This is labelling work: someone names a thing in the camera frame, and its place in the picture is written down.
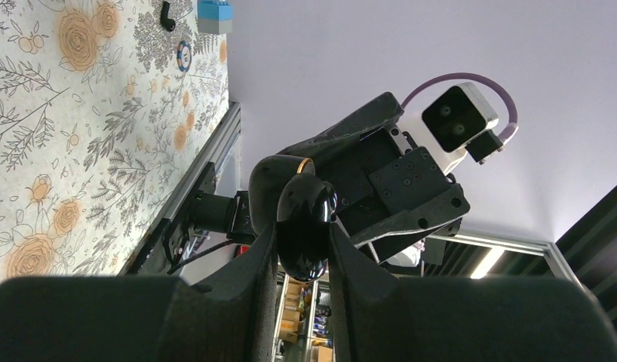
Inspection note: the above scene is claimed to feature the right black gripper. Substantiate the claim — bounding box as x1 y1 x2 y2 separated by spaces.
278 92 471 263

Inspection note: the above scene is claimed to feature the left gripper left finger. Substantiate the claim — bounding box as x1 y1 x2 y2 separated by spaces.
0 227 277 361

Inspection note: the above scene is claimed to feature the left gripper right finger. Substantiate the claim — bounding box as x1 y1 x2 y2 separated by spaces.
329 225 617 361

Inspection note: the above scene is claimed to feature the black oval case lid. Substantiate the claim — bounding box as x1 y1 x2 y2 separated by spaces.
275 173 338 282

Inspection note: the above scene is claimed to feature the black earbud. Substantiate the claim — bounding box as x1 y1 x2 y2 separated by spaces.
159 1 177 32

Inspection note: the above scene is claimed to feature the black earbud charging case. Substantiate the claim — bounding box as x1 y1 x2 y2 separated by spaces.
248 155 315 236

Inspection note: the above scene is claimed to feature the floral patterned table mat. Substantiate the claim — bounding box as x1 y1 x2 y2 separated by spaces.
0 0 229 283

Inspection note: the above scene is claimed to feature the blue white eraser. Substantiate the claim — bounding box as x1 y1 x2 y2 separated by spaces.
197 0 233 35

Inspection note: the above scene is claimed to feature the round blue white token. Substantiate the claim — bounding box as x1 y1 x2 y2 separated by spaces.
176 40 192 72

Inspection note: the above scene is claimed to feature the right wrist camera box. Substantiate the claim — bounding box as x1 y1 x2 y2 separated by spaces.
401 81 505 176

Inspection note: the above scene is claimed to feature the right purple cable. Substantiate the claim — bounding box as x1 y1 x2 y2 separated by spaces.
401 72 520 146

